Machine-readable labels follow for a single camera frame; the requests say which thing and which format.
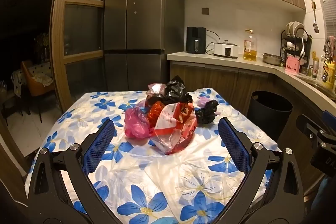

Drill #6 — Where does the white rice cooker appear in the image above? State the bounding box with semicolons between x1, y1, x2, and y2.
213;40;239;58

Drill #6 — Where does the small black plastic bag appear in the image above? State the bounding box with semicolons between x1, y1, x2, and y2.
196;100;219;124

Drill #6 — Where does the pale pink translucent bag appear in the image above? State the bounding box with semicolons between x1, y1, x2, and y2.
147;83;168;101

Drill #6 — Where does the pink plastic bag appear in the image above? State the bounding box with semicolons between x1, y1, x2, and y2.
124;107;155;139

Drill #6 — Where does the wooden base cabinet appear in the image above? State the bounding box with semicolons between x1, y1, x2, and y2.
169;61;326;188

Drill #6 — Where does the steel mixing bowl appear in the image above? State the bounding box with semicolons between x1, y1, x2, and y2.
262;53;282;66

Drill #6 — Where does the black power cable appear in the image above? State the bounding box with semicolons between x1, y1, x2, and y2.
205;31;223;55

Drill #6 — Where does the lilac plastic bag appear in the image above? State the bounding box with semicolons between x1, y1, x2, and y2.
197;97;219;116

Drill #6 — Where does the red paper cup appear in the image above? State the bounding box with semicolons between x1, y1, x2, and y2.
147;101;168;125

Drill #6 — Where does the white bottle red label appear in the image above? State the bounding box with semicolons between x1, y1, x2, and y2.
311;60;319;81

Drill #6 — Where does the orange chair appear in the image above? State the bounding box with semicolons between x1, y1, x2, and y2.
21;60;55;100

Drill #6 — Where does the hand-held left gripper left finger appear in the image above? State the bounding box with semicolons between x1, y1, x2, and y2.
26;119;124;224

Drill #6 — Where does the window blind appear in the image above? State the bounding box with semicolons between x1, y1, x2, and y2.
321;0;336;38

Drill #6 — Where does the pink box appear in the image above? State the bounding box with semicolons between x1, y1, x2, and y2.
285;56;300;73

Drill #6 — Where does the wooden glass sliding door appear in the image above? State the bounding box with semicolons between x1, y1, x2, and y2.
50;0;124;113

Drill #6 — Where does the cooking oil bottle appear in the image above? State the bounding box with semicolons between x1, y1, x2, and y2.
243;29;258;62

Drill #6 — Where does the clear red printed plastic bag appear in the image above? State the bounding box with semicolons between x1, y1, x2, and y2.
151;103;198;156

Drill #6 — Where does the grey refrigerator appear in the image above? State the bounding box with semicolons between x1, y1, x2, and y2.
104;0;185;92

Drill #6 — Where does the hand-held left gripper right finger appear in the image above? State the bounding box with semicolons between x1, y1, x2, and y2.
210;117;306;224

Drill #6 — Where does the black air fryer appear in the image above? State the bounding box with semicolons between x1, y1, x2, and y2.
186;26;206;54

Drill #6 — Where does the large black plastic bag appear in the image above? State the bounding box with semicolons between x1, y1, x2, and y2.
150;75;194;107

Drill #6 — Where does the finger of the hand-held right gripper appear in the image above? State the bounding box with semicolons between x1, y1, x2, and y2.
322;111;336;125
296;114;322;141

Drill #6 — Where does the yellow bottle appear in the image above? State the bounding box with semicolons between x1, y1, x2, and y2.
322;61;336;90

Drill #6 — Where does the black trash bin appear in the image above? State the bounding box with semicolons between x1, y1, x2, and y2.
247;91;294;144

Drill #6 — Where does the black wire dish rack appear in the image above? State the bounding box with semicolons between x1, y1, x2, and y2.
280;21;313;75

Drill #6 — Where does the hanging metal spatula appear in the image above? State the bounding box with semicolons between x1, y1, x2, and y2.
311;0;319;33

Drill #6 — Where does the blue floral tablecloth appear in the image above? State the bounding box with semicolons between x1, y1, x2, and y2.
25;88;281;224

